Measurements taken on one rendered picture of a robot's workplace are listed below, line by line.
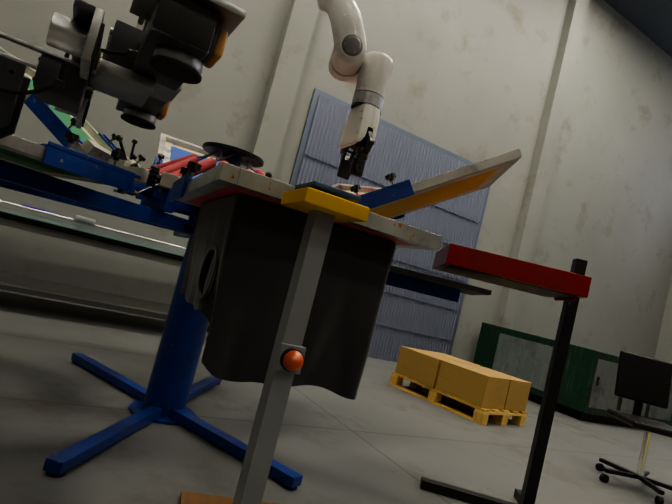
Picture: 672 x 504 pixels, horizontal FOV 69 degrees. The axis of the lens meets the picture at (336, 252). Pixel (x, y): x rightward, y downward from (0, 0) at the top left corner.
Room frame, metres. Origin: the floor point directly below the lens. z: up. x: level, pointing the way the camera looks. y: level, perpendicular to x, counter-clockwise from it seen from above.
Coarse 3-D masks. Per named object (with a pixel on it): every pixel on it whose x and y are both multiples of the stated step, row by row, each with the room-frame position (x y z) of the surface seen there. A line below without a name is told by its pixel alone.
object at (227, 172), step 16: (208, 176) 1.14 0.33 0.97; (224, 176) 1.02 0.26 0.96; (240, 176) 1.03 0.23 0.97; (256, 176) 1.04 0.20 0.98; (192, 192) 1.37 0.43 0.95; (208, 192) 1.28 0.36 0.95; (256, 192) 1.06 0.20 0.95; (272, 192) 1.06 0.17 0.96; (352, 224) 1.18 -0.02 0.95; (368, 224) 1.17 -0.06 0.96; (384, 224) 1.19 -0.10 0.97; (400, 224) 1.20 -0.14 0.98; (416, 240) 1.23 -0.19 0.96; (432, 240) 1.25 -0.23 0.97
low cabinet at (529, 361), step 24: (480, 336) 7.31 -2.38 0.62; (504, 336) 6.92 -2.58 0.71; (528, 336) 6.59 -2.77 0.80; (480, 360) 7.22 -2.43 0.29; (504, 360) 6.84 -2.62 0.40; (528, 360) 6.51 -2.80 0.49; (576, 360) 5.94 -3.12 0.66; (600, 360) 5.78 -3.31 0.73; (576, 384) 5.88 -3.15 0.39; (600, 384) 5.82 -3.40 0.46; (576, 408) 5.83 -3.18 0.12; (600, 408) 5.87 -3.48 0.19; (624, 408) 6.10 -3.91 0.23; (648, 408) 6.36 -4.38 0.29
